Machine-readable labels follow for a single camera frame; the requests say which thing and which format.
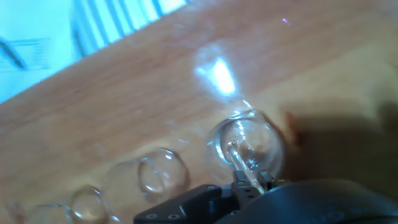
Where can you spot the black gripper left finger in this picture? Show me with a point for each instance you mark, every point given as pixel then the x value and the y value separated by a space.
pixel 245 194

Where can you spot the white paper sheet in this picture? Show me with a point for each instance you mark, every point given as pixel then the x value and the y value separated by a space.
pixel 46 25

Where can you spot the medium glass beaker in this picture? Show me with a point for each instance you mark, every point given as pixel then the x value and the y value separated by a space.
pixel 161 174

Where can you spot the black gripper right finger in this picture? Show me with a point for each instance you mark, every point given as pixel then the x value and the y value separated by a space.
pixel 266 181

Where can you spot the glossy wooden board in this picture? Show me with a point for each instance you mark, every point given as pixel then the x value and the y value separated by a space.
pixel 186 93

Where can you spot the large glass beaker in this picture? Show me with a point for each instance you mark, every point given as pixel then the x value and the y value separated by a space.
pixel 264 146

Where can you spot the small glass beaker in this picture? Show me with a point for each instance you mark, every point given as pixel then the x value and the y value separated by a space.
pixel 87 208

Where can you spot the clear glass stirring rod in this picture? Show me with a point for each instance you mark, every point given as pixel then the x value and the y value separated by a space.
pixel 241 163

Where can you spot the black pen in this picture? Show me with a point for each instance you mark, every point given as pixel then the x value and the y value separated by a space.
pixel 12 55

